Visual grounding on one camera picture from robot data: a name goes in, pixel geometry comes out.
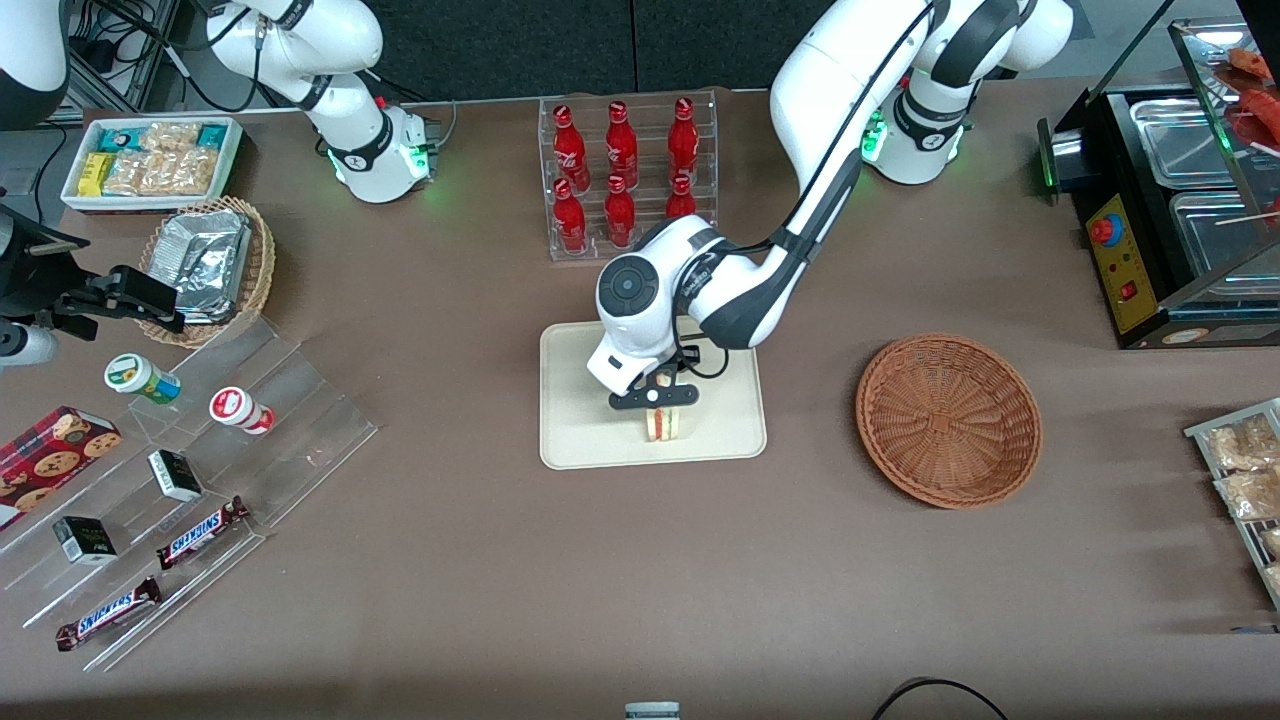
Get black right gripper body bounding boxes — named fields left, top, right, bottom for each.
left=0, top=205, right=101, bottom=367

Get beige plastic tray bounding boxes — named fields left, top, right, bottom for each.
left=539, top=322, right=768, bottom=471

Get small wicker basket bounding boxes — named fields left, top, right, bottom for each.
left=138, top=196, right=277, bottom=349

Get round brown wicker basket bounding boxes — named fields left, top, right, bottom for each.
left=855, top=333, right=1043, bottom=510

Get silver foil packet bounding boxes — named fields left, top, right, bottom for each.
left=150, top=210, right=252, bottom=324

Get green label yogurt cup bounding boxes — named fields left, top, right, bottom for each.
left=104, top=353, right=183, bottom=406

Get white snack bin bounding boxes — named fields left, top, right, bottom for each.
left=60, top=116, right=245, bottom=215

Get clear acrylic bottle rack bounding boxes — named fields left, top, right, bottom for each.
left=538, top=90, right=719, bottom=263

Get clear bagged rice crackers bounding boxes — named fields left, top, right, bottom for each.
left=104, top=122, right=218, bottom=197

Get red cookie box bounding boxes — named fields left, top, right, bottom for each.
left=0, top=405, right=123, bottom=532

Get red label yogurt cup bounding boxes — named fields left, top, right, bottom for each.
left=209, top=386, right=276, bottom=436

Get small black box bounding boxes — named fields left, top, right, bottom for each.
left=52, top=515, right=119, bottom=567
left=148, top=449, right=205, bottom=504

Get clear acrylic stepped display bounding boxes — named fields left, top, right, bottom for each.
left=0, top=315, right=379, bottom=673

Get snickers chocolate bar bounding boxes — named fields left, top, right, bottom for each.
left=155, top=496, right=251, bottom=572
left=55, top=576, right=163, bottom=653

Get black food warmer cabinet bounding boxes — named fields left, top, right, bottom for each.
left=1060, top=18, right=1280, bottom=351

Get steel warmer pan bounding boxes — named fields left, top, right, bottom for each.
left=1130, top=97, right=1238, bottom=189
left=1170, top=190, right=1280, bottom=288

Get red sausages in warmer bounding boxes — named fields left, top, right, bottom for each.
left=1222, top=44, right=1280, bottom=153

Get metal frame post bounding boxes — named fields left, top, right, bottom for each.
left=118, top=0, right=183, bottom=113

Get black cable loop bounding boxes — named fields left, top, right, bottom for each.
left=870, top=677, right=1011, bottom=720

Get grey wire bread rack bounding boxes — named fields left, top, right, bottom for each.
left=1185, top=398, right=1280, bottom=613

